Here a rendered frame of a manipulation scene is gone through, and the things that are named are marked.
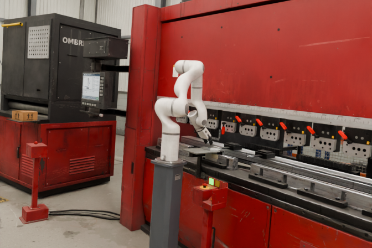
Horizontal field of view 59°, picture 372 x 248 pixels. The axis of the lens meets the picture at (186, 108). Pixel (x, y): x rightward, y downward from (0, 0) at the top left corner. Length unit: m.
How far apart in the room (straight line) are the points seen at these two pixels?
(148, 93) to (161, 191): 1.40
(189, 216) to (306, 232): 1.11
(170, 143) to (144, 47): 1.42
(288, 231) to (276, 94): 0.90
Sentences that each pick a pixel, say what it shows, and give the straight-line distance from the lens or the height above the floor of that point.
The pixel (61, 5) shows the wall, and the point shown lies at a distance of 10.31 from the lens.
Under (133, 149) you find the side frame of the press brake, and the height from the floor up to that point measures 0.84.
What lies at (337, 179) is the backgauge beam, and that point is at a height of 0.95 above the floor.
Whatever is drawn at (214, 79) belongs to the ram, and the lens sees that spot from 2.80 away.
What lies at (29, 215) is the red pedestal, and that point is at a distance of 3.94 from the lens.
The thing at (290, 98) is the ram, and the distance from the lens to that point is 2.33.
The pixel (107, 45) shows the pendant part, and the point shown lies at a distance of 3.34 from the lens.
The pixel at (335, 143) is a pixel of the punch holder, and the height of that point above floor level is 1.23.
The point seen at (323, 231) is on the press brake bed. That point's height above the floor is 0.73.
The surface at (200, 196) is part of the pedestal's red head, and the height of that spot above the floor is 0.74.
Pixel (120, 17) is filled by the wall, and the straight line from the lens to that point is 10.20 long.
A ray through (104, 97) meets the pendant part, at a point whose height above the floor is 1.36.
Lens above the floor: 1.50
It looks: 3 degrees down
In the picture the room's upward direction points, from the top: 4 degrees clockwise
